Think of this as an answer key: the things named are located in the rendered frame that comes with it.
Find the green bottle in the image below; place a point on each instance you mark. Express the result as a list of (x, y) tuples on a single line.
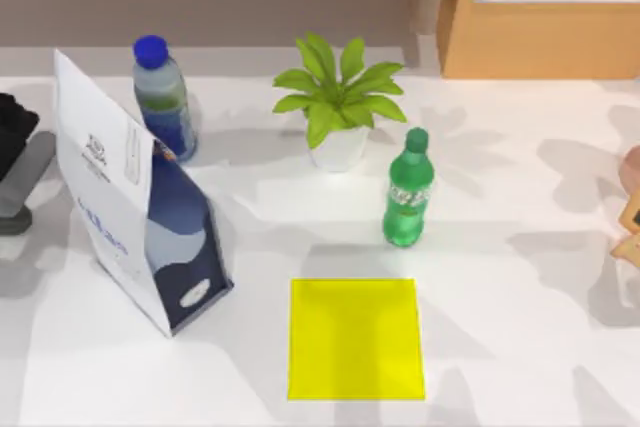
[(407, 197)]

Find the green plant in white pot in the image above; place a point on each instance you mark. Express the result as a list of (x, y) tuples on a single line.
[(340, 97)]

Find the flat yellow square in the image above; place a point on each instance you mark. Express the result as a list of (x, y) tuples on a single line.
[(355, 339)]

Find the clear bottle with blue cap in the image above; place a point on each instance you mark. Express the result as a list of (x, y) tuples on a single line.
[(162, 102)]

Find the white and navy book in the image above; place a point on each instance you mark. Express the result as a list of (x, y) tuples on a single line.
[(115, 197)]

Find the wooden cupboard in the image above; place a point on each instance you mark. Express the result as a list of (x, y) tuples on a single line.
[(540, 37)]

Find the black and grey stapler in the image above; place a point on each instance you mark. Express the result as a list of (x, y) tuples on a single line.
[(15, 157)]

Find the pink and tan object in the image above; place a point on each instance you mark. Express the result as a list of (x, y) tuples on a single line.
[(631, 207)]

